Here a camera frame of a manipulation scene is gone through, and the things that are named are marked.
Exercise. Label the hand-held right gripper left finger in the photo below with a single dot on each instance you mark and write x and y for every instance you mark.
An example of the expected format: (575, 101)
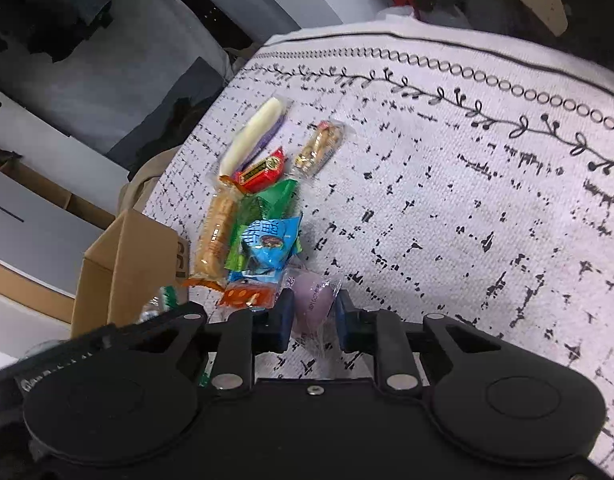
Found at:
(284, 322)

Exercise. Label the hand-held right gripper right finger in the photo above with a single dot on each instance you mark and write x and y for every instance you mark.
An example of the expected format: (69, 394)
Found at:
(344, 325)

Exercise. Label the purple jelly packet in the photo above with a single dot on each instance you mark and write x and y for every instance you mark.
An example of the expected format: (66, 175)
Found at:
(312, 296)

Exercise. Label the small orange snack packet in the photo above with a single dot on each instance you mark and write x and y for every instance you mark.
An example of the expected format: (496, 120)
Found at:
(244, 296)

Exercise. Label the blue snack packet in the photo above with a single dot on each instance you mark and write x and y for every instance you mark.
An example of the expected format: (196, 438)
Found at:
(269, 241)

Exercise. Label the brown cardboard box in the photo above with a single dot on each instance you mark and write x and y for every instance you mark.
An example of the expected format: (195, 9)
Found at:
(122, 270)

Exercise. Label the long cracker packet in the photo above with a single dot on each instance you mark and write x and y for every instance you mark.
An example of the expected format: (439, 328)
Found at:
(217, 230)

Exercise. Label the green white snack packet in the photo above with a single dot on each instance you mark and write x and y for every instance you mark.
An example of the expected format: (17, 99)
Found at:
(164, 297)

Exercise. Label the red candy packet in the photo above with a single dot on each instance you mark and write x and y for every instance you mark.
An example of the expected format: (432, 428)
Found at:
(259, 170)

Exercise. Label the clear nut snack packet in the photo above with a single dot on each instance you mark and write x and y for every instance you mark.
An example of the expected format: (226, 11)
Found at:
(319, 147)

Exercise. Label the white cheese stick packet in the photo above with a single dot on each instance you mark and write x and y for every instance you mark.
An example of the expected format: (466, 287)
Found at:
(254, 130)

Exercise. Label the white storage box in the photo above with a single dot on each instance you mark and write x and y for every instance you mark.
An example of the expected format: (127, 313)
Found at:
(27, 240)

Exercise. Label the white patterned cloth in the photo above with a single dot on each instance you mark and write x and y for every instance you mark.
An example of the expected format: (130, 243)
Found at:
(462, 210)

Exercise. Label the beige cloth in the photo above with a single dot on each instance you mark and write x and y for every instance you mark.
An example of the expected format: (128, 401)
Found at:
(139, 185)

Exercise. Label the grey panel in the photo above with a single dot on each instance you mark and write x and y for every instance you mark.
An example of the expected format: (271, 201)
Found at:
(167, 110)

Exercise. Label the dark hanging clothes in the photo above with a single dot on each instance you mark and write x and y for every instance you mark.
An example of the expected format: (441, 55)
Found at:
(32, 5)

